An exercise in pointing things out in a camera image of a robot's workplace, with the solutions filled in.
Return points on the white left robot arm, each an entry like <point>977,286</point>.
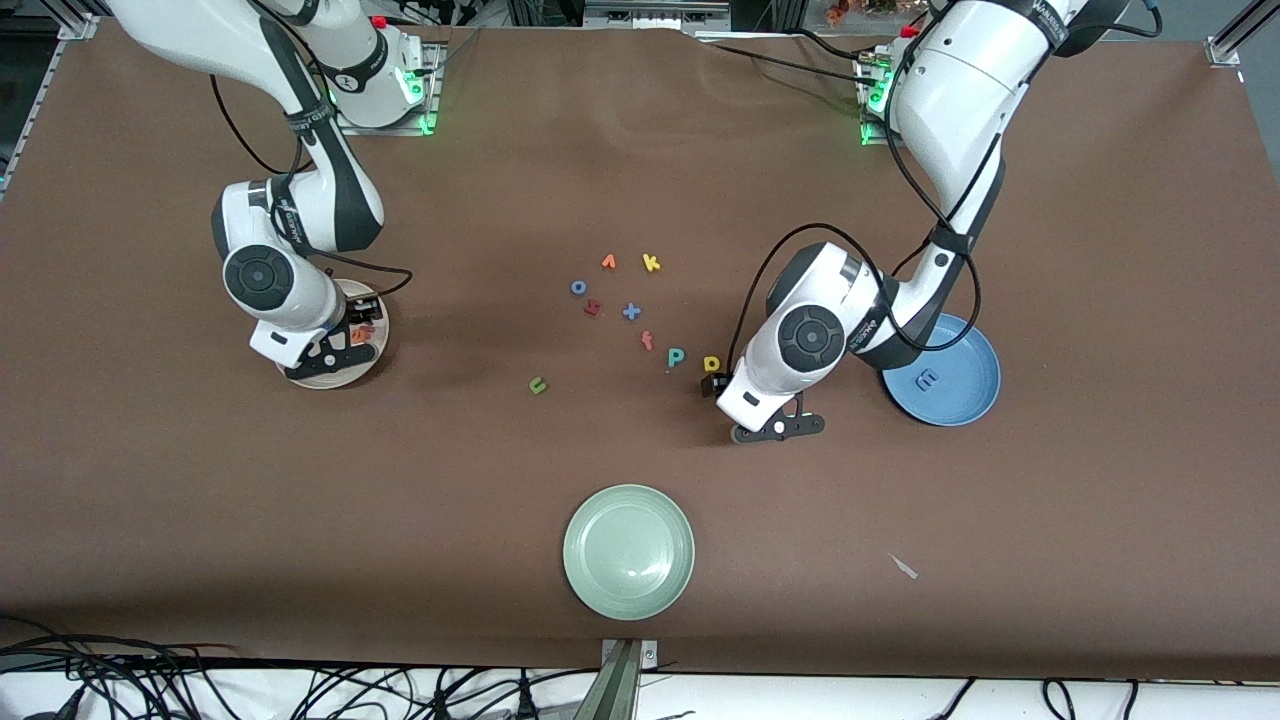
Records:
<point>810,340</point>

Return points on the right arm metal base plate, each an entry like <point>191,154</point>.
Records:
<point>345,130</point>

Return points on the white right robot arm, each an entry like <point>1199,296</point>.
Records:
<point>260,280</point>

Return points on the small white paper scrap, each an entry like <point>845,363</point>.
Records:
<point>903,566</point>

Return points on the grey power strip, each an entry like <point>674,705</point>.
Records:
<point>650,15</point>

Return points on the aluminium frame post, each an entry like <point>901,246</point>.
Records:
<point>1240,35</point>
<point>78,25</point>

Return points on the blue round plate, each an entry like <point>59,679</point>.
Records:
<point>960,395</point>

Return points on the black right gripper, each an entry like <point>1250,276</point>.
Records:
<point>361,326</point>

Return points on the blue foam capital E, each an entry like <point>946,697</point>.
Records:
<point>928,379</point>

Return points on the orange foam letter e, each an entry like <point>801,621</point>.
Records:
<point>360,338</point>

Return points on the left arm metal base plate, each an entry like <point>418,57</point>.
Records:
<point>872,138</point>

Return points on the pale green round plate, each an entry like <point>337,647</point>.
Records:
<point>628,552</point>

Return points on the beige round plate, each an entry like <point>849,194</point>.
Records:
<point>378,352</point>

